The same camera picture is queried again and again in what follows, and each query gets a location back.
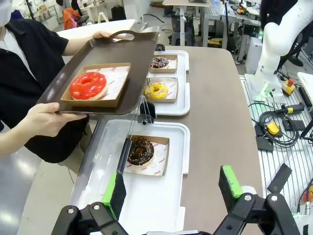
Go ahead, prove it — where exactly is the black flat plate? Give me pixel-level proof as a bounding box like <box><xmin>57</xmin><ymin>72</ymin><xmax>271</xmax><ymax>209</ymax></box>
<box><xmin>266</xmin><ymin>163</ymin><xmax>293</xmax><ymax>194</ymax></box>

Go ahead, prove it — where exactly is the yellow pendant button box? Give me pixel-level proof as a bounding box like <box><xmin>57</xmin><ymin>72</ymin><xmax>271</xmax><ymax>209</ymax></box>
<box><xmin>266</xmin><ymin>121</ymin><xmax>282</xmax><ymax>136</ymax></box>

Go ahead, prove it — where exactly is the person's left hand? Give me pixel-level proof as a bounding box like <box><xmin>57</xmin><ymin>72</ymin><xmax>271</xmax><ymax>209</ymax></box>
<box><xmin>92</xmin><ymin>30</ymin><xmax>126</xmax><ymax>40</ymax></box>

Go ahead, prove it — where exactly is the black coiled cable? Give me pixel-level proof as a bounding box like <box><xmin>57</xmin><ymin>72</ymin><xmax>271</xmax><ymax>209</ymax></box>
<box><xmin>248</xmin><ymin>102</ymin><xmax>304</xmax><ymax>148</ymax></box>

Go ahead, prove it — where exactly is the aluminium slotted base plate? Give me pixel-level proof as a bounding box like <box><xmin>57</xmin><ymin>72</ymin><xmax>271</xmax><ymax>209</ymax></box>
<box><xmin>240</xmin><ymin>72</ymin><xmax>313</xmax><ymax>222</ymax></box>

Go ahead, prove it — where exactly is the white printed paper liner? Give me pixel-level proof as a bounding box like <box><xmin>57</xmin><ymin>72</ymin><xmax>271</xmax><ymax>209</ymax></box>
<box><xmin>146</xmin><ymin>77</ymin><xmax>178</xmax><ymax>101</ymax></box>
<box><xmin>125</xmin><ymin>142</ymin><xmax>170</xmax><ymax>176</ymax></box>
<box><xmin>97</xmin><ymin>66</ymin><xmax>131</xmax><ymax>99</ymax></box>

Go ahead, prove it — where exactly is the dark donut with coloured sprinkles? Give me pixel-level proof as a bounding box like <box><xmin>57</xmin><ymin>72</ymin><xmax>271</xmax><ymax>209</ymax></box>
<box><xmin>150</xmin><ymin>56</ymin><xmax>170</xmax><ymax>70</ymax></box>

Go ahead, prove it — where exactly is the white plastic display tray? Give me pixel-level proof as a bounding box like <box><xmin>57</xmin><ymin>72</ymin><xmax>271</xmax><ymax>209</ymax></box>
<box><xmin>143</xmin><ymin>49</ymin><xmax>191</xmax><ymax>117</ymax></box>
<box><xmin>70</xmin><ymin>119</ymin><xmax>192</xmax><ymax>233</ymax></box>

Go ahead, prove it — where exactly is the person's left forearm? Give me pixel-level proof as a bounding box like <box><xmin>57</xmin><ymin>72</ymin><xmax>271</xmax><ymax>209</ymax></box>
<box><xmin>62</xmin><ymin>33</ymin><xmax>99</xmax><ymax>57</ymax></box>

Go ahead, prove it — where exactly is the white height-adjustable desk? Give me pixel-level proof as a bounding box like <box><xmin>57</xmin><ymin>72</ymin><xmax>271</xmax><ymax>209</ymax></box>
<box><xmin>162</xmin><ymin>0</ymin><xmax>214</xmax><ymax>47</ymax></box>

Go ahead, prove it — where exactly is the person in black cardigan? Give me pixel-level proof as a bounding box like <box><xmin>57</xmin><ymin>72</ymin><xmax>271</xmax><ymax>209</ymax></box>
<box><xmin>0</xmin><ymin>18</ymin><xmax>89</xmax><ymax>164</ymax></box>

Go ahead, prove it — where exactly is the dark brown serving tray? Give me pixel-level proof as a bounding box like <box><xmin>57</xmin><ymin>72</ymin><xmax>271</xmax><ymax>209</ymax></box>
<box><xmin>36</xmin><ymin>29</ymin><xmax>160</xmax><ymax>116</ymax></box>

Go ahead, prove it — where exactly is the white rounded table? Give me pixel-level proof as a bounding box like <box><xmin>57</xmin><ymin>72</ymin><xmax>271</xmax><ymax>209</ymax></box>
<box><xmin>55</xmin><ymin>19</ymin><xmax>136</xmax><ymax>40</ymax></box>

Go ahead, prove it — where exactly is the yellow sprinkled donut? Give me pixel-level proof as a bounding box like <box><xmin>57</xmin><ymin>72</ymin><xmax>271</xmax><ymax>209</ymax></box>
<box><xmin>144</xmin><ymin>82</ymin><xmax>169</xmax><ymax>102</ymax></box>

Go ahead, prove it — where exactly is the black enabling handle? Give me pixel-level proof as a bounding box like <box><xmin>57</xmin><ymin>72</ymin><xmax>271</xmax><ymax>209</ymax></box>
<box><xmin>280</xmin><ymin>103</ymin><xmax>307</xmax><ymax>116</ymax></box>

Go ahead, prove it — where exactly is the person's right hand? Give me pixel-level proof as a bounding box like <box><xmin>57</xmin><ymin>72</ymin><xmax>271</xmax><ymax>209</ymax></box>
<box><xmin>23</xmin><ymin>102</ymin><xmax>89</xmax><ymax>138</ymax></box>

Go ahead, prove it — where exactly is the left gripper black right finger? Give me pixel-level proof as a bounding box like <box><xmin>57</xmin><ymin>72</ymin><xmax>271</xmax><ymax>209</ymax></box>
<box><xmin>214</xmin><ymin>164</ymin><xmax>302</xmax><ymax>235</ymax></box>

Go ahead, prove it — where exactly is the brown cardboard donut box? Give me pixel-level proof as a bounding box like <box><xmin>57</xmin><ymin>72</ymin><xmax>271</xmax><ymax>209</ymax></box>
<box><xmin>142</xmin><ymin>76</ymin><xmax>179</xmax><ymax>104</ymax></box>
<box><xmin>148</xmin><ymin>54</ymin><xmax>179</xmax><ymax>74</ymax></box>
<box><xmin>60</xmin><ymin>63</ymin><xmax>132</xmax><ymax>109</ymax></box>
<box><xmin>123</xmin><ymin>134</ymin><xmax>170</xmax><ymax>177</ymax></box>

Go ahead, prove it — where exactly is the person's right forearm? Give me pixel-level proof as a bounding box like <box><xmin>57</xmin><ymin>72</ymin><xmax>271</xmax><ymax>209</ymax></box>
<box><xmin>0</xmin><ymin>107</ymin><xmax>33</xmax><ymax>141</ymax></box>

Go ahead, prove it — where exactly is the yellow emergency stop box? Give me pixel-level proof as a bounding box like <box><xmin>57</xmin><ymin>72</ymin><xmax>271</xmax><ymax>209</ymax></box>
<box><xmin>282</xmin><ymin>78</ymin><xmax>297</xmax><ymax>96</ymax></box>

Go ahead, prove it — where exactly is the red glazed donut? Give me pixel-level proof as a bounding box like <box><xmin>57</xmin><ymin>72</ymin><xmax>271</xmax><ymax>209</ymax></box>
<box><xmin>70</xmin><ymin>71</ymin><xmax>109</xmax><ymax>101</ymax></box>

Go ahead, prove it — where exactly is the clear plastic tray lid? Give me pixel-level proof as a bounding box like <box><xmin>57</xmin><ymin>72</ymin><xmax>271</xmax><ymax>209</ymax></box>
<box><xmin>70</xmin><ymin>94</ymin><xmax>151</xmax><ymax>197</ymax></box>

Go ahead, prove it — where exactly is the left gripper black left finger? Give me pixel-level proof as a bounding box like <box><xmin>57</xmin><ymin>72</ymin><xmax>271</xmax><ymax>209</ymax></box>
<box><xmin>50</xmin><ymin>172</ymin><xmax>128</xmax><ymax>235</ymax></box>

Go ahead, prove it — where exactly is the white face mask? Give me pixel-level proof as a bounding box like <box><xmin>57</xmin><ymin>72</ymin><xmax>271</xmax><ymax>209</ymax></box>
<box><xmin>0</xmin><ymin>0</ymin><xmax>14</xmax><ymax>26</ymax></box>

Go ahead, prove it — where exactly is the chocolate donut with nut crumbs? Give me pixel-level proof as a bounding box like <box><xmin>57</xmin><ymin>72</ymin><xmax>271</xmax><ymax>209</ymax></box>
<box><xmin>127</xmin><ymin>137</ymin><xmax>156</xmax><ymax>166</ymax></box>

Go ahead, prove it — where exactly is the black waste bin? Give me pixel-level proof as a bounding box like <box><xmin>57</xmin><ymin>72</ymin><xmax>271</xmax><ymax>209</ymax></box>
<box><xmin>170</xmin><ymin>13</ymin><xmax>196</xmax><ymax>47</ymax></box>

